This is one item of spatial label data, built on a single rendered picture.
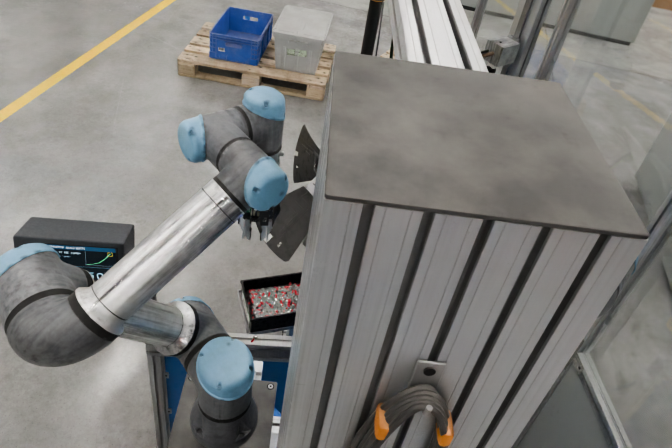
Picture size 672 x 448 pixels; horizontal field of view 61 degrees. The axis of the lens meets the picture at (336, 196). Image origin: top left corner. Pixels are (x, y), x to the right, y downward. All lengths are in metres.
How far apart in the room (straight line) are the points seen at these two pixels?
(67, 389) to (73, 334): 1.87
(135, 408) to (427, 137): 2.31
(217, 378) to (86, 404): 1.55
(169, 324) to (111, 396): 1.52
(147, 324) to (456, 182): 0.84
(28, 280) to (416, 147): 0.70
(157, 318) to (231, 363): 0.18
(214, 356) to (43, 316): 0.41
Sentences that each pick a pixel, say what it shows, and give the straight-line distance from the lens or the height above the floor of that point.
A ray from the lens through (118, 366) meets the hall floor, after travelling 2.81.
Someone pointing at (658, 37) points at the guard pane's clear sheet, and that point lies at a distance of 1.71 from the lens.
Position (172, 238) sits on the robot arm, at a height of 1.67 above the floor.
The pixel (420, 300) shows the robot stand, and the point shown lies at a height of 1.93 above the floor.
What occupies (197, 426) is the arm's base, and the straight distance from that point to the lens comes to 1.40.
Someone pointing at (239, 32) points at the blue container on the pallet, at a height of 0.16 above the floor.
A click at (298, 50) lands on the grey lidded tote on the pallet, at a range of 4.64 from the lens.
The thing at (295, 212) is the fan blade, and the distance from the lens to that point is 1.91.
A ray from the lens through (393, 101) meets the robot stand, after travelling 0.54.
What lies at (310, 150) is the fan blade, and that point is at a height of 1.12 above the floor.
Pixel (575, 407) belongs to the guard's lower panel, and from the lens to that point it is 1.90.
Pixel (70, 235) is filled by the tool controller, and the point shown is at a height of 1.25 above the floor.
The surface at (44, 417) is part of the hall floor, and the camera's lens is 2.74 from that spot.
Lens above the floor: 2.28
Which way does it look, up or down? 38 degrees down
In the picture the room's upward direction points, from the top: 10 degrees clockwise
